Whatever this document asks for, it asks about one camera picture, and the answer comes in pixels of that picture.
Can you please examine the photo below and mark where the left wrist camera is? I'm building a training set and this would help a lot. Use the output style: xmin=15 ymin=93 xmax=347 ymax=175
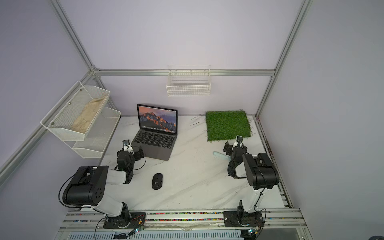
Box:
xmin=123 ymin=140 xmax=134 ymax=154

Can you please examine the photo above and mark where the light blue toy trowel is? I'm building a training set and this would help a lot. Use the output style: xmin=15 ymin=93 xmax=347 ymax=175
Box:
xmin=213 ymin=151 xmax=231 ymax=161

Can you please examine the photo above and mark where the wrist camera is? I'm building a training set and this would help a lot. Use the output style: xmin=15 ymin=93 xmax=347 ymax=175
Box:
xmin=234 ymin=136 xmax=243 ymax=148
xmin=123 ymin=140 xmax=134 ymax=154

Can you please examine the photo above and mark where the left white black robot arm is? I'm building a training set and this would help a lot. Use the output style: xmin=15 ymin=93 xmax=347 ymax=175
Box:
xmin=58 ymin=145 xmax=146 ymax=223

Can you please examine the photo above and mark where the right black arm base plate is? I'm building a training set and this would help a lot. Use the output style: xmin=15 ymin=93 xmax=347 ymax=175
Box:
xmin=223 ymin=211 xmax=264 ymax=227

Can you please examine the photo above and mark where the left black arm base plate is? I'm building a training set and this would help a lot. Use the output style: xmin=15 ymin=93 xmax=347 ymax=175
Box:
xmin=103 ymin=212 xmax=147 ymax=229

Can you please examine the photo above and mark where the green artificial grass mat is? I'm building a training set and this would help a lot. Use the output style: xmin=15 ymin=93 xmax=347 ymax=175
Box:
xmin=206 ymin=111 xmax=252 ymax=142

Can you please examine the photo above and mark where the grey laptop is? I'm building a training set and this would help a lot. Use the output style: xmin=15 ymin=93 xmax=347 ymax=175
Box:
xmin=132 ymin=104 xmax=178 ymax=161

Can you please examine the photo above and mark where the white mesh shelf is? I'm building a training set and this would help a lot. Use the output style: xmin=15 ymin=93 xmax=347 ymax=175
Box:
xmin=71 ymin=107 xmax=121 ymax=159
xmin=41 ymin=82 xmax=110 ymax=142

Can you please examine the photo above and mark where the aluminium front rail frame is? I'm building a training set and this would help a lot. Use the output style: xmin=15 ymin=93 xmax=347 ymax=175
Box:
xmin=55 ymin=209 xmax=312 ymax=240

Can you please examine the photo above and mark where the white wire wall basket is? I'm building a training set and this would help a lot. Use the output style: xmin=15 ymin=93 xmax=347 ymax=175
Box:
xmin=166 ymin=65 xmax=211 ymax=97

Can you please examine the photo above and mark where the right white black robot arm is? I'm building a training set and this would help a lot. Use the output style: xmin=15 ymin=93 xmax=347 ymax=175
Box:
xmin=223 ymin=136 xmax=280 ymax=226

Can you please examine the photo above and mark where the white upper mesh shelf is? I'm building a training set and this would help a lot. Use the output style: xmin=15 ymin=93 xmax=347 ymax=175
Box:
xmin=41 ymin=82 xmax=110 ymax=142

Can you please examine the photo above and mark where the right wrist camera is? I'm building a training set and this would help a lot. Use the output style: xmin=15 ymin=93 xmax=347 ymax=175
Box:
xmin=234 ymin=136 xmax=243 ymax=148

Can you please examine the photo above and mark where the beige cloth in shelf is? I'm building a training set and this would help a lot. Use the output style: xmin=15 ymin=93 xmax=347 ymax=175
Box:
xmin=71 ymin=96 xmax=107 ymax=134

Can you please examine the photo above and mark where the black wireless mouse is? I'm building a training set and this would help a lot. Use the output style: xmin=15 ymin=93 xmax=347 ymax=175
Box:
xmin=152 ymin=173 xmax=163 ymax=190

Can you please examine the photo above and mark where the white lower mesh shelf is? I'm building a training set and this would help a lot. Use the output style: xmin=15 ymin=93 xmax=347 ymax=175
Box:
xmin=71 ymin=107 xmax=121 ymax=159

